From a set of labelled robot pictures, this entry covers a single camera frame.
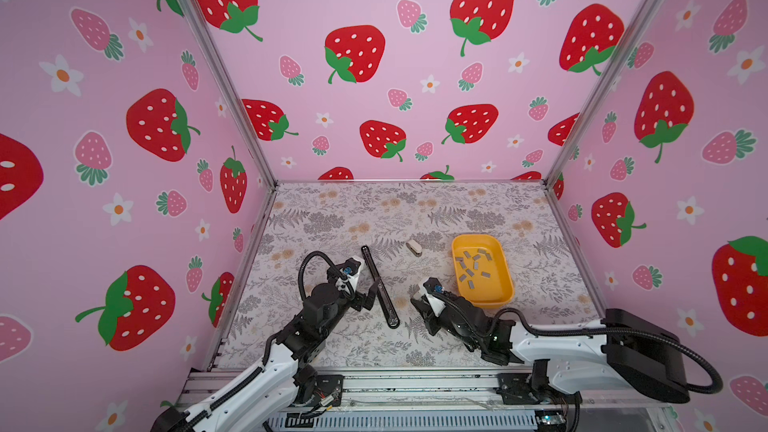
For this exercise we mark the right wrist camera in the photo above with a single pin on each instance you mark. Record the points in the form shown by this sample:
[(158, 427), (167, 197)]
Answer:
[(432, 293)]

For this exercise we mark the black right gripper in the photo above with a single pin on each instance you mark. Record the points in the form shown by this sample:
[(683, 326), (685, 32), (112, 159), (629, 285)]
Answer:
[(425, 311)]

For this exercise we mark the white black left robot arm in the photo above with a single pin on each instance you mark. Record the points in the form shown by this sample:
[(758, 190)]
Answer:
[(284, 375)]

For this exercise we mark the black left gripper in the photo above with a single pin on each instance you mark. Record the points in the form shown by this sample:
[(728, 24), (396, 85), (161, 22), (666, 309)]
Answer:
[(358, 300)]

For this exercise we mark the yellow plastic tray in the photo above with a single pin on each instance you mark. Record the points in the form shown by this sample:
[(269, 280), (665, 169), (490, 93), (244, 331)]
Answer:
[(500, 290)]

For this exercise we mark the black long stapler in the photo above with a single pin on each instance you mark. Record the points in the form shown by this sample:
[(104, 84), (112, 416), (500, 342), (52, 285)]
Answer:
[(387, 306)]

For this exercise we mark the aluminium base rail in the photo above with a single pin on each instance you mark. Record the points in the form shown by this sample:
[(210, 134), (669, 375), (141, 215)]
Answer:
[(472, 399)]

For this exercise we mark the grey staple strips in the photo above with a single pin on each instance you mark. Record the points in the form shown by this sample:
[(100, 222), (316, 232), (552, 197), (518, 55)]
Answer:
[(474, 267)]

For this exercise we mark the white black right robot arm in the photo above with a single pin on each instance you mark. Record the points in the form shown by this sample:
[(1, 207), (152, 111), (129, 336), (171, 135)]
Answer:
[(619, 351)]

